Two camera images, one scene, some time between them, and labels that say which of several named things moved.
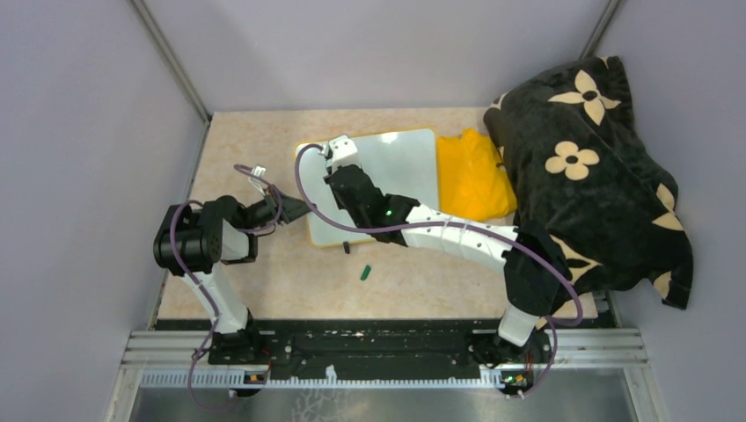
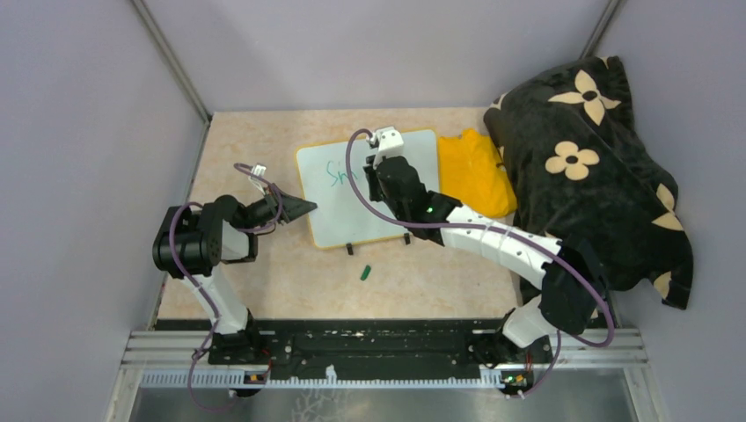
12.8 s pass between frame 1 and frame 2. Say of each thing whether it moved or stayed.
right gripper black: moved
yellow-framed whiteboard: stayed
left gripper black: stayed
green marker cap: stayed
